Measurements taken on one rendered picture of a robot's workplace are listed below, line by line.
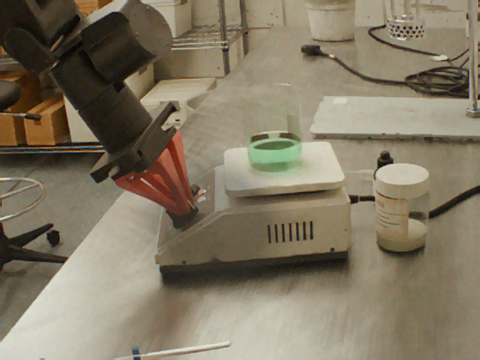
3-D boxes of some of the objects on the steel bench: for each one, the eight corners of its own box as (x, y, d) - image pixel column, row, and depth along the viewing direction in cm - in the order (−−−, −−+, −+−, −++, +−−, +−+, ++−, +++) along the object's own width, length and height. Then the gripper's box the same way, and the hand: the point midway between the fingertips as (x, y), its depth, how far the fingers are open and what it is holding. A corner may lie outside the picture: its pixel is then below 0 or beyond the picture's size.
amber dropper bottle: (399, 201, 87) (399, 147, 85) (393, 212, 85) (393, 156, 82) (376, 199, 88) (376, 145, 86) (370, 209, 86) (369, 153, 83)
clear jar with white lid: (397, 225, 81) (397, 159, 78) (437, 239, 77) (440, 171, 74) (363, 243, 78) (363, 175, 75) (405, 260, 74) (408, 189, 71)
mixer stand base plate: (309, 138, 111) (308, 131, 110) (322, 100, 129) (321, 95, 128) (497, 141, 104) (497, 135, 104) (483, 105, 122) (483, 99, 122)
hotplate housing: (157, 278, 75) (146, 207, 72) (164, 223, 87) (156, 159, 84) (372, 259, 75) (372, 188, 72) (352, 207, 87) (351, 143, 84)
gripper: (99, 84, 77) (181, 193, 82) (52, 132, 69) (146, 251, 74) (142, 56, 73) (229, 171, 78) (97, 103, 65) (195, 231, 70)
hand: (183, 205), depth 76 cm, fingers closed, pressing on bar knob
